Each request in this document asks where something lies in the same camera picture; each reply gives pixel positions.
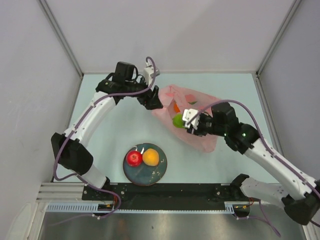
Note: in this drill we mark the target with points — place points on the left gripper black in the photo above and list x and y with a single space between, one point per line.
150 100

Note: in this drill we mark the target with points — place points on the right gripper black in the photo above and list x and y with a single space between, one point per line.
198 131

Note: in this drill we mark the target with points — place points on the pink plastic bag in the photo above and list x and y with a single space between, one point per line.
186 99

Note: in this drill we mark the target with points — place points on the orange fake tangerine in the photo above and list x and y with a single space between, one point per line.
176 108

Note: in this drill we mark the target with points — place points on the green fake star fruit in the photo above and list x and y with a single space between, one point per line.
177 121

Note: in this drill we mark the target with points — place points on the orange fake fruit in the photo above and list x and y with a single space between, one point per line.
151 157

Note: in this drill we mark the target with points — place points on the red fake apple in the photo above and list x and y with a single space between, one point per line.
134 158

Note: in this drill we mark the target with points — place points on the dark blue ceramic plate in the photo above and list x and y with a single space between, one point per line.
144 175

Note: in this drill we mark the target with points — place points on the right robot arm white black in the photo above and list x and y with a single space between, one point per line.
298 193

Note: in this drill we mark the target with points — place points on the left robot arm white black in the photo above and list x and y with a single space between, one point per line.
70 147

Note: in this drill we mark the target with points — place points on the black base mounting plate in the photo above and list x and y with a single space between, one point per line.
178 196

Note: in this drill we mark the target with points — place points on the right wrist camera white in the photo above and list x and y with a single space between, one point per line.
190 118

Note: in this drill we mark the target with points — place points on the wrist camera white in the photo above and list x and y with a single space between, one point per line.
148 73
190 118

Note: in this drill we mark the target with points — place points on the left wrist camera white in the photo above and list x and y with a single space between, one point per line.
148 73

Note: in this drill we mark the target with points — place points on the left aluminium frame post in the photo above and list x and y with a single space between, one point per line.
60 35

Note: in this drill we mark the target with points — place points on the aluminium frame post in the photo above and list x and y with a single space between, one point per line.
278 36
60 35

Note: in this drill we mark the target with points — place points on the aluminium front rail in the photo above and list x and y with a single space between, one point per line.
60 192

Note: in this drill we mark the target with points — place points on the white slotted cable duct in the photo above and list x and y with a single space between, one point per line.
99 208

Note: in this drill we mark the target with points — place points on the right aluminium frame post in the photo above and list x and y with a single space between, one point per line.
278 36

